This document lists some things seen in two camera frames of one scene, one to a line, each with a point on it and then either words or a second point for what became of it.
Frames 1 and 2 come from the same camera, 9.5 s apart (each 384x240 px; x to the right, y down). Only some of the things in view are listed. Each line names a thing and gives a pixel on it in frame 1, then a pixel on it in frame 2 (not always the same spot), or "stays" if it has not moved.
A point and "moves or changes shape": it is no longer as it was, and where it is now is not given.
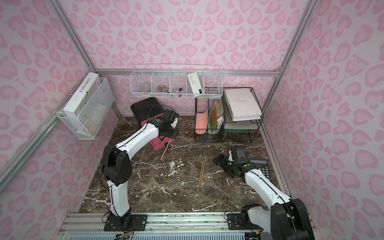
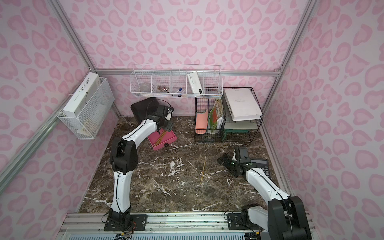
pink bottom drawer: [157, 144] stays
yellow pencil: [165, 149] moves or changes shape
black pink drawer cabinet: [146, 109] stays
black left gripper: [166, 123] → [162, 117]
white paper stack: [242, 104] stays
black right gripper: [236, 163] stays
